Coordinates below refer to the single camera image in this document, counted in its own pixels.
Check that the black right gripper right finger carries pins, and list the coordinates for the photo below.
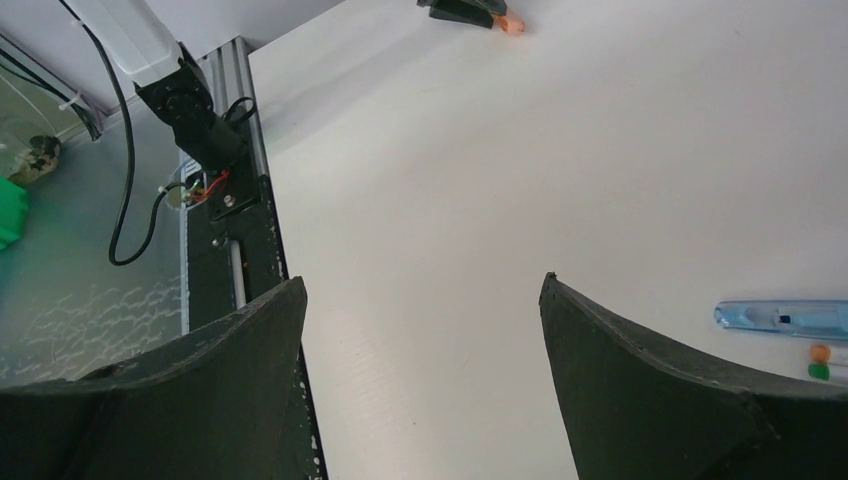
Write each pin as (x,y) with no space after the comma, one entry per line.
(639,405)

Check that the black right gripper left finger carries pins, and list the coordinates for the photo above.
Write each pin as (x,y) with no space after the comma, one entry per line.
(208,405)

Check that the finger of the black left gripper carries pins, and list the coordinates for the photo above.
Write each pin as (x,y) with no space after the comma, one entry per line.
(479,13)

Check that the orange translucent highlighter pen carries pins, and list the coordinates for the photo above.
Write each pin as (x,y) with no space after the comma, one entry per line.
(510,24)

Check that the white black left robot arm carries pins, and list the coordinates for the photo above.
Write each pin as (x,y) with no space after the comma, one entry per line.
(221,136)

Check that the white pen orange tip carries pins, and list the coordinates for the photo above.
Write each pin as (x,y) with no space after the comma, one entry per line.
(829,354)

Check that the white pen green tip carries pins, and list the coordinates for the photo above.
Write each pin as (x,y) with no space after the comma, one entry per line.
(828,373)

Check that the blue translucent highlighter pen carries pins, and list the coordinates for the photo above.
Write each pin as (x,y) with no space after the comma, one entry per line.
(813,319)

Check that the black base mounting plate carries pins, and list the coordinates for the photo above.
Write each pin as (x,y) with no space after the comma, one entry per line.
(230,262)

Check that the green plastic bin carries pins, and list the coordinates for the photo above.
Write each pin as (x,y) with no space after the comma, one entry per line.
(14,209)

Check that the glass jar metal lid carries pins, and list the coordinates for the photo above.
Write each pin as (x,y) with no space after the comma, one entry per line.
(25,166)

